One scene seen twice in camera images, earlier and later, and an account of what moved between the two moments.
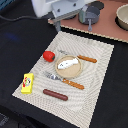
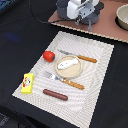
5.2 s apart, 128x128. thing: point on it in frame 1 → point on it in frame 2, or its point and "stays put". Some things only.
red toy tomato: x=48 y=56 stays put
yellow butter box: x=28 y=83 stays put
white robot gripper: x=58 y=9 → x=78 y=10
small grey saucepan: x=89 y=16 stays put
